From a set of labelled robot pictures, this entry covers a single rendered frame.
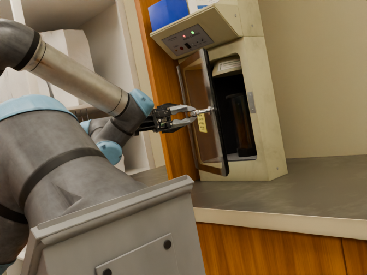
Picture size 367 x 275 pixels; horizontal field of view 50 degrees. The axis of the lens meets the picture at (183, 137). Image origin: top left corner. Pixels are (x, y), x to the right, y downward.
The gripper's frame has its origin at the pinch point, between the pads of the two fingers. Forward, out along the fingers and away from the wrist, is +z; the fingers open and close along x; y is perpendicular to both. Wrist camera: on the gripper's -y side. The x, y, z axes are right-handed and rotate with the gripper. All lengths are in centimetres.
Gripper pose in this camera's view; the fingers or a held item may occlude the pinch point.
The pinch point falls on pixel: (191, 113)
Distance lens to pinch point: 126.4
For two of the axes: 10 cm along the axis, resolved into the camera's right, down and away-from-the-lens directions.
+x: -1.8, -9.8, -0.5
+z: 9.5, -1.9, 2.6
